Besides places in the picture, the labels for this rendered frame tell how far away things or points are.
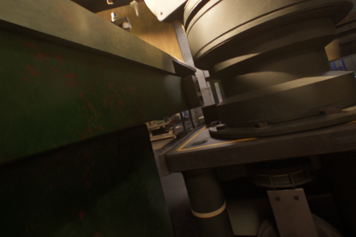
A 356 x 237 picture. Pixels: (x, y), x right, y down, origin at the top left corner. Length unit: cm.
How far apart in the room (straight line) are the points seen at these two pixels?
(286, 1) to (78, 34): 44
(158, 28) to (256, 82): 123
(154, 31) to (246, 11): 121
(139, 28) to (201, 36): 118
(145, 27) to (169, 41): 24
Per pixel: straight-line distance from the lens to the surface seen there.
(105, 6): 836
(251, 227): 76
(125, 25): 107
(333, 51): 176
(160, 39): 153
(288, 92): 42
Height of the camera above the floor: 51
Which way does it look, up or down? 4 degrees up
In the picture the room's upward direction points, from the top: 15 degrees counter-clockwise
